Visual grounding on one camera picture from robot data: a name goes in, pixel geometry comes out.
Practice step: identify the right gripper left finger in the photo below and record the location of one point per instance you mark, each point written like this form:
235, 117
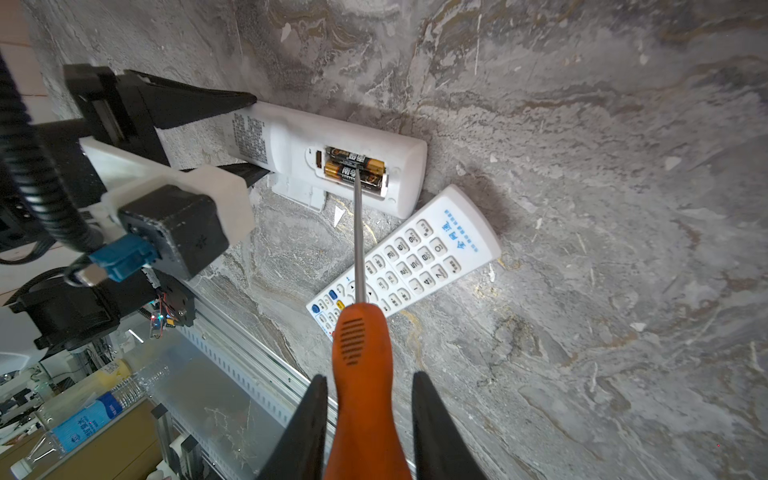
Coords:
300, 451

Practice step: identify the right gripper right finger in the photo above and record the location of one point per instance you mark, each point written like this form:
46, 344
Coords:
439, 450

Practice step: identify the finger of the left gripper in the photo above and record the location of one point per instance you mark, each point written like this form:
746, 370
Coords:
236, 175
171, 104

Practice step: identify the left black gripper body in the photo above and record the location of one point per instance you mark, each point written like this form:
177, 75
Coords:
106, 116

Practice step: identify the white remote control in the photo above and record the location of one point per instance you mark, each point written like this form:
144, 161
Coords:
442, 242
309, 156

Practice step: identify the orange handled screwdriver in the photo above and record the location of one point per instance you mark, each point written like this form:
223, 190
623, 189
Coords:
366, 443

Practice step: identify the black gold AAA battery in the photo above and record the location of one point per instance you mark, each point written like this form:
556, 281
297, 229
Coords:
356, 160
347, 174

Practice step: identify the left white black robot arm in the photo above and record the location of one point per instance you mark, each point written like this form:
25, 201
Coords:
57, 310

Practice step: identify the white battery cover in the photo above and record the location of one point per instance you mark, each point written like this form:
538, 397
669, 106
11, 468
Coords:
298, 191

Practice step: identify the clear plastic water bottle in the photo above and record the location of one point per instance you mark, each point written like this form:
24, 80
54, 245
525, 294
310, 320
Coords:
113, 437

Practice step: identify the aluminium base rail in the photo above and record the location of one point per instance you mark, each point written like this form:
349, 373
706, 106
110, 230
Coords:
237, 393

